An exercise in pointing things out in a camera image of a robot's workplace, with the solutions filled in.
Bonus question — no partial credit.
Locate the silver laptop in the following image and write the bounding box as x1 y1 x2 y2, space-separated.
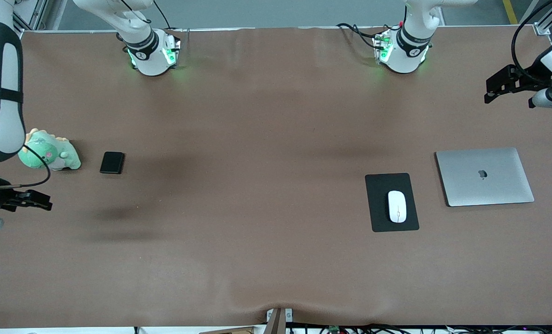
435 148 535 207

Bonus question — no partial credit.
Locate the brown cardboard piece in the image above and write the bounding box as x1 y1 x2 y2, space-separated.
199 327 254 334

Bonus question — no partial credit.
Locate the white computer mouse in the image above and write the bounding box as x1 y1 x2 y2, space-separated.
387 190 408 224

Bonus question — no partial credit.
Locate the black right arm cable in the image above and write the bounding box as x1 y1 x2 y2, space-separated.
0 145 52 189

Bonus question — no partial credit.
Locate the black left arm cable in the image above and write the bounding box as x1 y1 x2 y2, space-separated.
511 0 552 79

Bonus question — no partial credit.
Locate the small black phone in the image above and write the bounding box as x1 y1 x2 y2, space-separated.
100 151 125 175

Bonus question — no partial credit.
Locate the black cable at arm base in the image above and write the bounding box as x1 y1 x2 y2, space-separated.
337 22 388 49

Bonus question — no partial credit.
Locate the green plush dinosaur toy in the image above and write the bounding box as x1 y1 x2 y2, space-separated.
18 128 82 171

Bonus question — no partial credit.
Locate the brown table cover cloth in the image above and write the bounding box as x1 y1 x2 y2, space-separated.
0 26 552 328

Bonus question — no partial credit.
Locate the black mouse pad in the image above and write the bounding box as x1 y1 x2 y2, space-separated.
365 173 420 233

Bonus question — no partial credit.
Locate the metal bracket at table edge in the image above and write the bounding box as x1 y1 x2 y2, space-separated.
266 308 293 334

